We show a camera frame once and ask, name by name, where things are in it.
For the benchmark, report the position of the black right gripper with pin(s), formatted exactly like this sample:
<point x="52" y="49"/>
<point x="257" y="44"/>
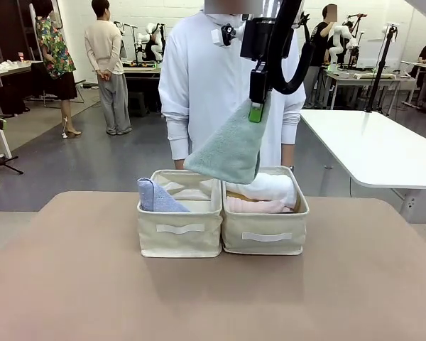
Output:
<point x="257" y="37"/>

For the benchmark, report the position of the teal cone-folded towel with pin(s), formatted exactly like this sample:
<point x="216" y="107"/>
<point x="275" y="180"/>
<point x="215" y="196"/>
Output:
<point x="230" y="149"/>

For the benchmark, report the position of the white towel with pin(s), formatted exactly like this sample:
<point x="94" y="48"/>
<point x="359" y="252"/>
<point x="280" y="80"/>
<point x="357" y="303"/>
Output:
<point x="266" y="188"/>

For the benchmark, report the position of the pink towel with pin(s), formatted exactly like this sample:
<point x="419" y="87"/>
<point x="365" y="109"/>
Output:
<point x="255" y="206"/>

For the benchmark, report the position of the lavender cone-folded towel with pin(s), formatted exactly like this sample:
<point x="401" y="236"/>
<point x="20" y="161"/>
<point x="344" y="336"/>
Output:
<point x="156" y="199"/>

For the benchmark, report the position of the person's left forearm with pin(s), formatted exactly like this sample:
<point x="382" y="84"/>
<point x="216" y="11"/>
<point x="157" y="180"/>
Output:
<point x="290" y="128"/>

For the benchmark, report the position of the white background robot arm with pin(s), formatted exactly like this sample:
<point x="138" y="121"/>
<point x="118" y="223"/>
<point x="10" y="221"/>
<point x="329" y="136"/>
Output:
<point x="342" y="37"/>
<point x="152" y="39"/>

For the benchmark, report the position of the person's right forearm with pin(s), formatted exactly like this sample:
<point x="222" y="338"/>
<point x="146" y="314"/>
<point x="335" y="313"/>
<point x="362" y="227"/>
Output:
<point x="177" y="136"/>

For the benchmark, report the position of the person's left hand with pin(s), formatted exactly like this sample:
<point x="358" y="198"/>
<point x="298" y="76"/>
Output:
<point x="288" y="156"/>

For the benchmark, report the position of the person's right hand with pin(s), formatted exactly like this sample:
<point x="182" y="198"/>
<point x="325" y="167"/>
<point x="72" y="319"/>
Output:
<point x="179" y="164"/>

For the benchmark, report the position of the black tripod stand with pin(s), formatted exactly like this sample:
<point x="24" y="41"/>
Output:
<point x="0" y="156"/>

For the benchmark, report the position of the person in pale hooded jacket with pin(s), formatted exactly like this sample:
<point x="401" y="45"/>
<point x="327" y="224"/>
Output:
<point x="202" y="89"/>

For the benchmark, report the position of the man in black t-shirt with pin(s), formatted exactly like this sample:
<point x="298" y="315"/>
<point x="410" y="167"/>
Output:
<point x="319" y="39"/>

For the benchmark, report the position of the woman in floral dress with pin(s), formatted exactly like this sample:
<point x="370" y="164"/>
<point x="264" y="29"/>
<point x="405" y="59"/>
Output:
<point x="55" y="53"/>

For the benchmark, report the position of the grey background work table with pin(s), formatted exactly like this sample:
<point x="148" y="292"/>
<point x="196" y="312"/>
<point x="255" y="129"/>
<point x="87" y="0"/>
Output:
<point x="369" y="76"/>

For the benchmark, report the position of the background workbench table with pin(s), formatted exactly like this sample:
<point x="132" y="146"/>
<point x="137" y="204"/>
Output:
<point x="142" y="71"/>

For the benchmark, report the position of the black tripod with phone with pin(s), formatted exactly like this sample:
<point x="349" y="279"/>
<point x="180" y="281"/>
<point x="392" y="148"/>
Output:
<point x="381" y="60"/>

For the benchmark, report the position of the white table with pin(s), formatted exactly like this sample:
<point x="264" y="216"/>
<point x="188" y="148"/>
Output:
<point x="372" y="145"/>

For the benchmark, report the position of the man in beige sweater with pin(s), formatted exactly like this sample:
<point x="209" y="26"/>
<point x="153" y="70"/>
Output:
<point x="108" y="60"/>

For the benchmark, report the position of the beige fabric storage bin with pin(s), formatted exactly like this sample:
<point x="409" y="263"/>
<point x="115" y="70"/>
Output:
<point x="179" y="231"/>
<point x="266" y="234"/>

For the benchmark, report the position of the white height-adjustable desk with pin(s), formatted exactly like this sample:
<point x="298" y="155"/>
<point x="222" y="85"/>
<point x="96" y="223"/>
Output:
<point x="422" y="83"/>

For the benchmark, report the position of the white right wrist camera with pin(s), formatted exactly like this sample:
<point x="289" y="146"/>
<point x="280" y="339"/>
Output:
<point x="220" y="35"/>

